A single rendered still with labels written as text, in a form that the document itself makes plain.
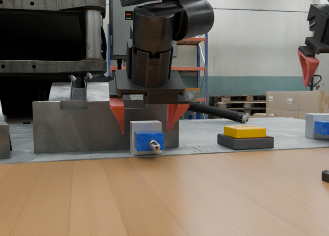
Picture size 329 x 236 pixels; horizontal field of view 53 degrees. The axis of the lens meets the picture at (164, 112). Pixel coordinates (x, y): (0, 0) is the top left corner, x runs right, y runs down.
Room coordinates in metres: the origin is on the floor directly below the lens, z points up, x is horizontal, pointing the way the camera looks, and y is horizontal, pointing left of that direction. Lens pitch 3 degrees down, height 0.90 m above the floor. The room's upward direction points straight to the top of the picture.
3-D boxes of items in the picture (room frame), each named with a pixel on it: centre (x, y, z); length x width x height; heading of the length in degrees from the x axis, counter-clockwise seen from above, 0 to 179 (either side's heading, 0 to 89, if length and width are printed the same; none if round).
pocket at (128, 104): (0.62, 0.06, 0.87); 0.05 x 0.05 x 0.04; 13
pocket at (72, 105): (0.60, 0.16, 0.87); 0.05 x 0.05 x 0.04; 13
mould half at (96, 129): (0.83, 0.16, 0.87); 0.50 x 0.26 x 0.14; 13
